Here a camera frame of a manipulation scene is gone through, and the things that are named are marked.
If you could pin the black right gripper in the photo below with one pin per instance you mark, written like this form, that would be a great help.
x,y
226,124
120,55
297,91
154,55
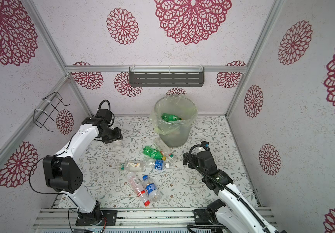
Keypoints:
x,y
194,158

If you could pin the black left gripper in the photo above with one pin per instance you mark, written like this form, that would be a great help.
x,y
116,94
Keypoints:
x,y
118,136

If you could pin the green bottle yellow cap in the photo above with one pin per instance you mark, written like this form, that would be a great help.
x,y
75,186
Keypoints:
x,y
170,117
153,153

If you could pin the clear bottle white yellow label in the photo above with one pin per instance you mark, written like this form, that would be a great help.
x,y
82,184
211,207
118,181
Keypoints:
x,y
131,166

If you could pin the clear bottle blue label blue cap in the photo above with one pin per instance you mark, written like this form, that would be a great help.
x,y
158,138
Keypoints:
x,y
152,190

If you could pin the clear bottle red cap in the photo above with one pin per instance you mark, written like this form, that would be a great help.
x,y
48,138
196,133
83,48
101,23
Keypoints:
x,y
138,188

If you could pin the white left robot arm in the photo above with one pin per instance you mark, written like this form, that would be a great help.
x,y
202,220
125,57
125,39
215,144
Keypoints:
x,y
64,175

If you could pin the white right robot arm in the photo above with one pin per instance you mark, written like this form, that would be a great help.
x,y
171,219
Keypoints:
x,y
230,211

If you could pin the silver mesh waste bin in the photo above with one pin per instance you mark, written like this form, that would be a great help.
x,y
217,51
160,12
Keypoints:
x,y
174,133

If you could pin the green plastic bin liner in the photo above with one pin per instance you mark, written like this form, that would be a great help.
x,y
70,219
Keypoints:
x,y
178,105

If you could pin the clear bottle green red label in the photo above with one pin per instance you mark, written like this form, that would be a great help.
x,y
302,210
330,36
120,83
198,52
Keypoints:
x,y
165,150

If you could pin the crushed Pocari bottle blue label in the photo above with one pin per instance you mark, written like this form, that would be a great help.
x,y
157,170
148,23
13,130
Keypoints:
x,y
156,164

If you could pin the dark grey wall shelf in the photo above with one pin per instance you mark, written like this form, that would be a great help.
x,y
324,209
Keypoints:
x,y
166,77

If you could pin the black wire wall rack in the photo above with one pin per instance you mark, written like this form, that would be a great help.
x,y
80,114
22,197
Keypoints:
x,y
45,113

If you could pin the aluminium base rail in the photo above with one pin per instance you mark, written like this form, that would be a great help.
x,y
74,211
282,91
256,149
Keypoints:
x,y
124,218

